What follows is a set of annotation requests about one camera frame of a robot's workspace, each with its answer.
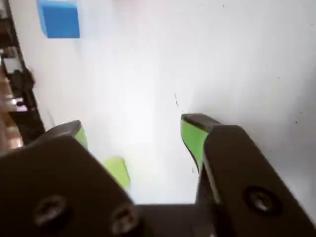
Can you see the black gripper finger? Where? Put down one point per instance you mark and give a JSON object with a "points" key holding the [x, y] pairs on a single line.
{"points": [[49, 185], [247, 185]]}

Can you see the green lego block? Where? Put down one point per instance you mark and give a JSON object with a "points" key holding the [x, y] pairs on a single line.
{"points": [[118, 171]]}

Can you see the blue lego block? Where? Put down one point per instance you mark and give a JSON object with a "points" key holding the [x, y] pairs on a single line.
{"points": [[61, 21]]}

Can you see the blurry black device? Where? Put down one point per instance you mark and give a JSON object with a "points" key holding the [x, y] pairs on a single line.
{"points": [[23, 81]]}

